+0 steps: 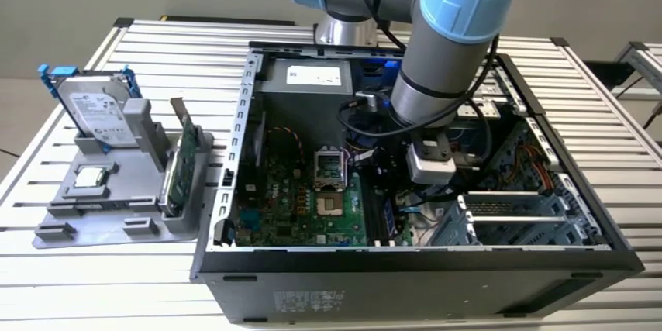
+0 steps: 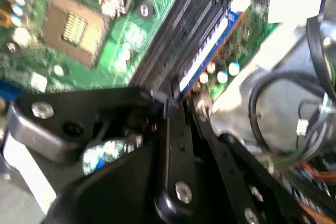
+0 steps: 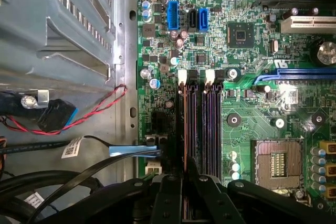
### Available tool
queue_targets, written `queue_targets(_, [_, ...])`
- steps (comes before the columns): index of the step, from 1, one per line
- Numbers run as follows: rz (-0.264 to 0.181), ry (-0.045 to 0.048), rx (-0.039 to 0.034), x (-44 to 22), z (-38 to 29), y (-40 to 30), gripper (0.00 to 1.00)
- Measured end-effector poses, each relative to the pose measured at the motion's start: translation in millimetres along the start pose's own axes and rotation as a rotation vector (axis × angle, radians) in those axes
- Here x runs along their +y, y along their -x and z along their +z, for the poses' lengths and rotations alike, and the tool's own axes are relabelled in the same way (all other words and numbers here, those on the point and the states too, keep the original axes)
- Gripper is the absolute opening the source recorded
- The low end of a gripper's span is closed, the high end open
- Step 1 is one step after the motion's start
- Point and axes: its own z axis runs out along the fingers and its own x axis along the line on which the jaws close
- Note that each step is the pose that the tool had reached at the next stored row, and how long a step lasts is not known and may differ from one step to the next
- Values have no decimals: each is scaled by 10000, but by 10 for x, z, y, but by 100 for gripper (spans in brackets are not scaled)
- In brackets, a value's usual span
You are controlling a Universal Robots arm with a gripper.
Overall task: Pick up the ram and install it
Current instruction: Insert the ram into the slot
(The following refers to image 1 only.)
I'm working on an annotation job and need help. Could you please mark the black RAM slot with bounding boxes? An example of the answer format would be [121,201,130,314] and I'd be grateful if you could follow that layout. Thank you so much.
[360,174,376,247]
[367,183,384,247]

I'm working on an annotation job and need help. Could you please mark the metal socket cover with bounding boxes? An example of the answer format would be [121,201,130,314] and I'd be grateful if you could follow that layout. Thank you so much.
[312,144,348,192]

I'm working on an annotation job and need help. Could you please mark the CPU socket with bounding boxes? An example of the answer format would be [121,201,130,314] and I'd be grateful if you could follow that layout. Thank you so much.
[315,190,347,218]

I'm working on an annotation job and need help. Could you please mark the green motherboard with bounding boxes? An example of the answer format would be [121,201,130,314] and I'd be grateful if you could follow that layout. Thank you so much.
[229,144,415,247]

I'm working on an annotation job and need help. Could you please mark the grey power supply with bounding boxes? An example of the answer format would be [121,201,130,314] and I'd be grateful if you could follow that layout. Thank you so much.
[255,57,356,146]

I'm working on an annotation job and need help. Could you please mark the perforated metal disk bay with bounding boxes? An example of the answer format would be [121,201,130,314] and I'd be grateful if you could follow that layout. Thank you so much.
[431,190,595,247]

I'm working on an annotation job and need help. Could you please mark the blue board connector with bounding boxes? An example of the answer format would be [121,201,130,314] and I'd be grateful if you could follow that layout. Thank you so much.
[237,209,260,229]

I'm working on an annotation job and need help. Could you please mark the black PC case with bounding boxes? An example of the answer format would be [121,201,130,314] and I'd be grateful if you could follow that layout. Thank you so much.
[188,40,647,326]

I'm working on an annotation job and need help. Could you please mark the green graphics card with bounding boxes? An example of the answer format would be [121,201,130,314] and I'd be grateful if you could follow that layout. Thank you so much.
[158,96,205,218]

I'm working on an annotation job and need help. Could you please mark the grey parts rack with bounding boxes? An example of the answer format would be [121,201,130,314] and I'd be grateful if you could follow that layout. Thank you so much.
[30,96,216,249]

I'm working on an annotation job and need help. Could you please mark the black rectangular block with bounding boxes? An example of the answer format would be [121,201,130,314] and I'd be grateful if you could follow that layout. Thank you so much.
[582,60,636,88]

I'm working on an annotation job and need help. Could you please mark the metal slat side table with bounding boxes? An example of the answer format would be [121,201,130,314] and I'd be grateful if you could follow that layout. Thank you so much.
[608,40,662,130]

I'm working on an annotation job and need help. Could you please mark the silver CPU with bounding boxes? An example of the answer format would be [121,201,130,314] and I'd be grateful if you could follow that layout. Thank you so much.
[72,166,110,188]

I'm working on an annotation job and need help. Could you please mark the hard disk in blue carrier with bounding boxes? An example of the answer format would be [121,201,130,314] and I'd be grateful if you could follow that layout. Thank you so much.
[38,63,144,152]

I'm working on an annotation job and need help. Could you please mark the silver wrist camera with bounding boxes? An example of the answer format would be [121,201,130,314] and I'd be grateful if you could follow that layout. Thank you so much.
[355,89,389,114]
[405,144,459,185]

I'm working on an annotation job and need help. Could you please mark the grey wires with white labels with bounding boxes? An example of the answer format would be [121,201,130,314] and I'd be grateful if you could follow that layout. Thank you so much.
[343,140,379,164]

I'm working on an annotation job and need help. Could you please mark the black wire bundle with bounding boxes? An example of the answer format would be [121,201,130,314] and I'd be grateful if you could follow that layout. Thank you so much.
[411,181,500,206]

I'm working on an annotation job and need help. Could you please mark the thin red wire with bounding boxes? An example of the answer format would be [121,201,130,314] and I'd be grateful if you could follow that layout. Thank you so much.
[411,212,445,246]

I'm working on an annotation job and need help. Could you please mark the twisted red black wire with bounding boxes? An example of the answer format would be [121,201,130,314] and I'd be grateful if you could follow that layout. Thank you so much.
[265,126,307,165]

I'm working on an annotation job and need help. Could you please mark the red orange yellow wires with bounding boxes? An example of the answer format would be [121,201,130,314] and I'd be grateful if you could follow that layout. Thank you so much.
[503,143,552,196]

